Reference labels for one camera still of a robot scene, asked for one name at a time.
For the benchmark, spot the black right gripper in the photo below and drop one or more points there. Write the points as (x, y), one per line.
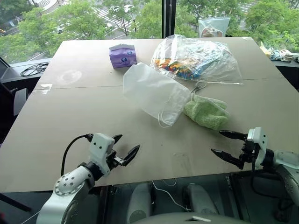
(248, 150)

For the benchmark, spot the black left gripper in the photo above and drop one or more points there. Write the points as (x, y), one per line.
(114, 159)

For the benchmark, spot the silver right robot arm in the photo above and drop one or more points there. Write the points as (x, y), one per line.
(286, 163)

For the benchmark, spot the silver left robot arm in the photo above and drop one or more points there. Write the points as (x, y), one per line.
(67, 193)

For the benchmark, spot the green cloth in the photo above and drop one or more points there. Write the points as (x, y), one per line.
(205, 112)

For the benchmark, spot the clear bag of colourful items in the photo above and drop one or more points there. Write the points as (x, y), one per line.
(194, 60)

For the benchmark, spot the clear bag with toys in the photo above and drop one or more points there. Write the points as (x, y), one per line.
(213, 26)

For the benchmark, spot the grey rounded robot leg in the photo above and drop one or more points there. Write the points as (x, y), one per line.
(140, 203)
(201, 198)

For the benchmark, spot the grey robot torso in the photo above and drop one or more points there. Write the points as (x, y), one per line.
(187, 219)

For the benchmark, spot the purple tissue pack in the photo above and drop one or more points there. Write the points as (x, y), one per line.
(122, 56)

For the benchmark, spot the pile of small cloths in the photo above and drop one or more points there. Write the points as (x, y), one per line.
(280, 54)

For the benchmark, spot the black chair with grey panel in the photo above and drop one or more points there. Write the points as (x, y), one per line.
(14, 98)

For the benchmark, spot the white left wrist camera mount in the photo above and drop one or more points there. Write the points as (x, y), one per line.
(100, 149)

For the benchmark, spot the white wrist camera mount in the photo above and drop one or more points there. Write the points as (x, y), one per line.
(100, 149)
(258, 140)

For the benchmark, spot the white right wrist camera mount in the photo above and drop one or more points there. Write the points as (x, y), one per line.
(258, 140)

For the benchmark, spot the black window frame post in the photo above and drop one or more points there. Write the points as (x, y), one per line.
(168, 18)

